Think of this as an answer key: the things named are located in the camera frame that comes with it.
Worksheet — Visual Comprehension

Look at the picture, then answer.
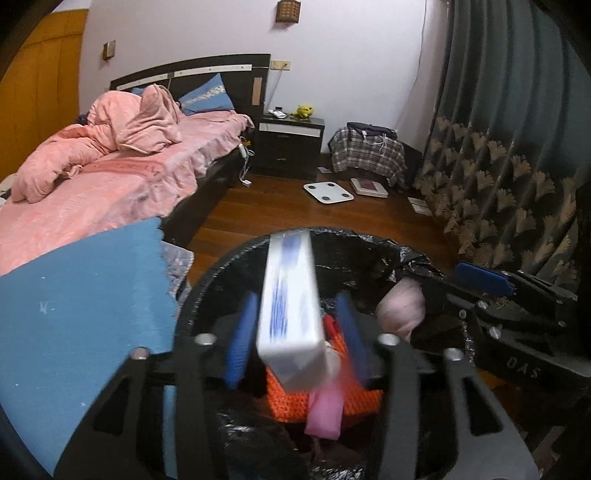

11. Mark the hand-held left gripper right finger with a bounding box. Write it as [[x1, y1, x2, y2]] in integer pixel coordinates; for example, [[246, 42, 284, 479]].
[[335, 291, 539, 480]]

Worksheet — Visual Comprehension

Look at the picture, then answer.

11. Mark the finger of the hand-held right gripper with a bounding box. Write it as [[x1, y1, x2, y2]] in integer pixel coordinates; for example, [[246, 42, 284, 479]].
[[416, 276, 509, 344], [453, 261, 578, 305]]

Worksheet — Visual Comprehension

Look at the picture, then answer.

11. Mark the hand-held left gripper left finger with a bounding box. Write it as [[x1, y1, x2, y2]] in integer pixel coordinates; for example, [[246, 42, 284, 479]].
[[55, 291, 259, 480]]

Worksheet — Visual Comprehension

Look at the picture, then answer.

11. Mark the pale tissue ball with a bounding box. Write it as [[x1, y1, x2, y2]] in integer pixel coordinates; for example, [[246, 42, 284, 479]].
[[375, 278, 426, 343]]

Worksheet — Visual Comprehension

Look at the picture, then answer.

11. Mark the black round bin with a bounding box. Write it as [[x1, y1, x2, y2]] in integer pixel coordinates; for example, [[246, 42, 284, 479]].
[[173, 226, 481, 480]]

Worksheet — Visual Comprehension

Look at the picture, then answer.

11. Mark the white and blue box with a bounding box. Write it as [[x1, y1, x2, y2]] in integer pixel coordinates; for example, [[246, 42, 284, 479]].
[[256, 228, 341, 394]]

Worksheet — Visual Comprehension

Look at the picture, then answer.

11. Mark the pink soft pack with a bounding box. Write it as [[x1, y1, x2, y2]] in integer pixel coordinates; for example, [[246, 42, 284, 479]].
[[305, 355, 345, 439]]

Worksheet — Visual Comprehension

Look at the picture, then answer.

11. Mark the orange foam net sheet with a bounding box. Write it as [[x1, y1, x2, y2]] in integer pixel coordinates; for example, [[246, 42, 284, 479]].
[[265, 332, 386, 422]]

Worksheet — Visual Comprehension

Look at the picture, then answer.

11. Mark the white lace table cover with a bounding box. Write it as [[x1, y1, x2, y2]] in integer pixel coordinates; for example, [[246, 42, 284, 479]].
[[159, 242, 194, 301]]

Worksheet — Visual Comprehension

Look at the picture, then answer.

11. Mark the blue fleece table cloth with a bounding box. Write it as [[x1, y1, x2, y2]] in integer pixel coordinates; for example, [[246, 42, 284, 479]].
[[0, 217, 185, 480]]

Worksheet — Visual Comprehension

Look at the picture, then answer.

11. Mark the white bathroom scale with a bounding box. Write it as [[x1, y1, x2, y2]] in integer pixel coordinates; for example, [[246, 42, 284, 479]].
[[303, 181, 355, 205]]

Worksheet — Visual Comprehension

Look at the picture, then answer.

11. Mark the dark green patterned curtain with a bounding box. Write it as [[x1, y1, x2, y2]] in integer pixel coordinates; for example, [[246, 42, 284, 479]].
[[411, 0, 591, 296]]

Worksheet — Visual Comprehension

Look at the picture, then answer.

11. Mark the plaid cloth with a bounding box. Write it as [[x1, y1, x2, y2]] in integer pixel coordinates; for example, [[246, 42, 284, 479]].
[[329, 127, 407, 185]]

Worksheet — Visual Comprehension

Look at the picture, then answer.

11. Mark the dark bag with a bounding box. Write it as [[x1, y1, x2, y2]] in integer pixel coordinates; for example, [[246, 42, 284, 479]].
[[346, 121, 398, 139]]

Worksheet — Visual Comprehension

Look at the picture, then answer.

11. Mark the white power strip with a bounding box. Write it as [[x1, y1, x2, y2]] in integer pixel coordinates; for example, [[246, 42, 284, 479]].
[[237, 142, 254, 188]]

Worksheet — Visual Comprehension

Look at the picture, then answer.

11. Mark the dark nightstand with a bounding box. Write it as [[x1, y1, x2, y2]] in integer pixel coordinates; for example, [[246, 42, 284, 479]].
[[256, 113, 325, 180]]

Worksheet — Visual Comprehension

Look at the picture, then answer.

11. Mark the light pink blanket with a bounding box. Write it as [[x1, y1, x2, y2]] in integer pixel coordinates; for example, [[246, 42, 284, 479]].
[[115, 84, 183, 154]]

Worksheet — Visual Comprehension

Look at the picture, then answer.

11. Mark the large blue pillow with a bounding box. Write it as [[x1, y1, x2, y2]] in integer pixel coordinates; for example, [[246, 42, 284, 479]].
[[178, 73, 236, 116]]

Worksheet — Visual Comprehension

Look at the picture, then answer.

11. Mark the pink duvet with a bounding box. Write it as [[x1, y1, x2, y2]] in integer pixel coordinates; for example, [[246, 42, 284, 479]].
[[9, 90, 148, 204]]

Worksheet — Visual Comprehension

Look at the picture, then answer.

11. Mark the wooden wardrobe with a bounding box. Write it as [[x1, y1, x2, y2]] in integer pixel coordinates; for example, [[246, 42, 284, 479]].
[[0, 7, 89, 185]]

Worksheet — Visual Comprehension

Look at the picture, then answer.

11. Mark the large wall lamp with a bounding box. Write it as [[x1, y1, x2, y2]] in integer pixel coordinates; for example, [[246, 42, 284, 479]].
[[276, 0, 302, 23]]

